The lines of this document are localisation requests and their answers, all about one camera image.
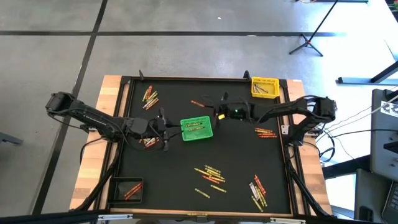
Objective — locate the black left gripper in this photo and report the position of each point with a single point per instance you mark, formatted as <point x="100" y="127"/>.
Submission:
<point x="162" y="129"/>

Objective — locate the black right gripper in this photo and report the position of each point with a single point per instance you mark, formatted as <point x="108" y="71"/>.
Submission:
<point x="236" y="112"/>

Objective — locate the green plastic basket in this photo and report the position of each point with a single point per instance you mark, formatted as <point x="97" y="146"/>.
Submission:
<point x="203" y="136"/>

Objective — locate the black crayon white wrapper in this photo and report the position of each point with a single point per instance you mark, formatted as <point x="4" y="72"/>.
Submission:
<point x="255" y="190"/>
<point x="255" y="88"/>
<point x="147" y="141"/>
<point x="262" y="90"/>
<point x="148" y="104"/>
<point x="252" y="190"/>

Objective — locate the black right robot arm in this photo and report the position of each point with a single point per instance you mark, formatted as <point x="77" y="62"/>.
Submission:
<point x="286" y="109"/>

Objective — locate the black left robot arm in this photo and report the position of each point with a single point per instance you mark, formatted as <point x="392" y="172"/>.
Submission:
<point x="93" y="118"/>

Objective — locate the yellow tape label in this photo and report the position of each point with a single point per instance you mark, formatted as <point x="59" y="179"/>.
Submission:
<point x="221" y="116"/>

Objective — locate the yellow plastic basket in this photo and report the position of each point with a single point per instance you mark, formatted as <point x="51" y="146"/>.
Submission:
<point x="272" y="93"/>

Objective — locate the brass hinge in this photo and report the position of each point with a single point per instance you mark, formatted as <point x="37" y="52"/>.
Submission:
<point x="197" y="214"/>

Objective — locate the black square tray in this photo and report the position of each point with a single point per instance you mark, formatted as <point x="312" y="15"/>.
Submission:
<point x="118" y="196"/>

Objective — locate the black support strut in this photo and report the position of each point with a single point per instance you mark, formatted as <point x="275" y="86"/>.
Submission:
<point x="99" y="186"/>
<point x="306" y="193"/>

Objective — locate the yellow crayon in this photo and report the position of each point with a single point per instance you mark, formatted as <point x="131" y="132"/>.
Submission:
<point x="263" y="199"/>

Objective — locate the silver aluminium extrusion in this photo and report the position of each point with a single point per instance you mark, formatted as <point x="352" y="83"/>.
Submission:
<point x="115" y="217"/>
<point x="287" y="220"/>

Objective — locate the black tripod stand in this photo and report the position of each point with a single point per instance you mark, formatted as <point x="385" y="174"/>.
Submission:
<point x="307" y="41"/>

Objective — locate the gray chair leg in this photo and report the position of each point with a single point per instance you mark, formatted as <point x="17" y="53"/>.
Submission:
<point x="9" y="138"/>

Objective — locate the gray equipment cabinet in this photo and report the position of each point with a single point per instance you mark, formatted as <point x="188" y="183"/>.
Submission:
<point x="382" y="146"/>

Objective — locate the gray computer case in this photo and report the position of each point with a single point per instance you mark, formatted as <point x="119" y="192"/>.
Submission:
<point x="367" y="193"/>

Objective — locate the black frame bracket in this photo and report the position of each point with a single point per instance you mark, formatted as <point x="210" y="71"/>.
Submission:
<point x="247" y="75"/>
<point x="141" y="75"/>

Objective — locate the white metal bracket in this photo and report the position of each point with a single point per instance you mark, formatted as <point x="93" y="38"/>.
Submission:
<point x="285" y="129"/>

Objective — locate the black table frame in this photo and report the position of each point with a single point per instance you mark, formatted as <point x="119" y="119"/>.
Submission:
<point x="155" y="216"/>

